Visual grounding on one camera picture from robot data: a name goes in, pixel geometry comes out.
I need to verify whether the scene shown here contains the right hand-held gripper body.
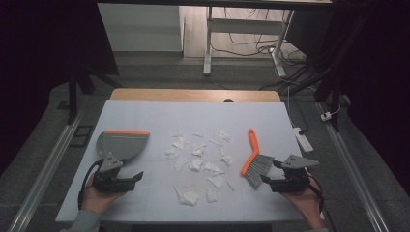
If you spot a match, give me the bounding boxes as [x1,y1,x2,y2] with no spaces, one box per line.
[271,154,320,194]

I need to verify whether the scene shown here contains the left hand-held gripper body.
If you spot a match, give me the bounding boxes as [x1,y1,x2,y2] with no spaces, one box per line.
[93,154,136,194]

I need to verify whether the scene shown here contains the grey dustpan with orange edge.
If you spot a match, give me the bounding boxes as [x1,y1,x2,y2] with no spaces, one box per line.
[95,130,151,161]

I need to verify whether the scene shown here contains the orange brush with grey bristles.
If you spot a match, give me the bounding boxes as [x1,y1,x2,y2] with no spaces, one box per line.
[240,128,276,189]

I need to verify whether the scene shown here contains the person's left hand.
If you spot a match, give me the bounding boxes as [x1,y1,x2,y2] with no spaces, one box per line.
[80,174,128,215]

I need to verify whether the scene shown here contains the person's right hand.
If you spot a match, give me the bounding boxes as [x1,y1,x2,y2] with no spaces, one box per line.
[281,176,324,223]

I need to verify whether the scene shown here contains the white power strip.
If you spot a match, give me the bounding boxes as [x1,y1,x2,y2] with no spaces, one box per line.
[292,127,314,154]

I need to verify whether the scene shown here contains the scattered white paper scraps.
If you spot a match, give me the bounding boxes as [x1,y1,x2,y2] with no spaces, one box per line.
[164,128,236,208]

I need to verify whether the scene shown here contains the small white adapter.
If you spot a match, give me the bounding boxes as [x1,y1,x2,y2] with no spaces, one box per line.
[320,103,342,123]

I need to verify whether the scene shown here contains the pale blue foam board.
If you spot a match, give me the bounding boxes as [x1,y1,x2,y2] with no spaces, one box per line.
[54,99,305,224]

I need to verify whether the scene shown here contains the black metal stand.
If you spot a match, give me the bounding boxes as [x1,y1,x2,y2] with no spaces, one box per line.
[283,18,375,133]
[65,54,124,126]

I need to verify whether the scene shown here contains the wooden table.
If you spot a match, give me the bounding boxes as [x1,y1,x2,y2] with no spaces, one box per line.
[109,88,282,103]

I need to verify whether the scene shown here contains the white cabinet panel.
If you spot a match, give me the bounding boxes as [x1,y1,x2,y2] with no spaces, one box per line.
[97,3,186,53]

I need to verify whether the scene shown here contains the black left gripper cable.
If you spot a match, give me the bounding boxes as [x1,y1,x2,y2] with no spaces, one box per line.
[77,159,104,211]

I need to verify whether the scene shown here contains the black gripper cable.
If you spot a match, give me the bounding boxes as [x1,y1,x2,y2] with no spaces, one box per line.
[307,174,326,215]
[77,159,104,211]

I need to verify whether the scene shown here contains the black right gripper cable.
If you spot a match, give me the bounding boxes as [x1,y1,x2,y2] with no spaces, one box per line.
[307,174,326,215]

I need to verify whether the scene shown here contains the black plug with cable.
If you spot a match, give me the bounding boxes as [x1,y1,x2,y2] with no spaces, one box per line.
[286,86,309,135]

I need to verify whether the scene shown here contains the metal floor rail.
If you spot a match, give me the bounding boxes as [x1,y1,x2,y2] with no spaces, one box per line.
[7,108,85,232]
[316,101,392,232]

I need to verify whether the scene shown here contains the tangled floor cables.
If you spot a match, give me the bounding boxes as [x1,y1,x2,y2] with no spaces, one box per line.
[211,8,310,92]

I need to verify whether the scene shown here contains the white desk frame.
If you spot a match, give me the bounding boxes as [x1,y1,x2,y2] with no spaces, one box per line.
[202,5,296,78]

